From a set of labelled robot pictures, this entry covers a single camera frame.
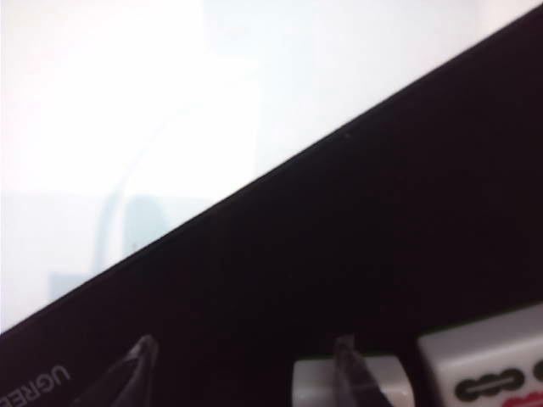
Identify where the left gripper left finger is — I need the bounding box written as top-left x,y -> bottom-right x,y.
70,334 -> 159,407

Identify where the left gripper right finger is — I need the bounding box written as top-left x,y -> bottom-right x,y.
334,335 -> 395,407

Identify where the four-bamboo mahjong tile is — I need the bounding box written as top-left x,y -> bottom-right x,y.
292,356 -> 411,407

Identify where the red green bamboo mahjong tile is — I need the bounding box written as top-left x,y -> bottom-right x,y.
417,304 -> 543,407

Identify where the black fabric mouse mat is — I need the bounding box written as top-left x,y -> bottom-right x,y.
0,8 -> 543,407

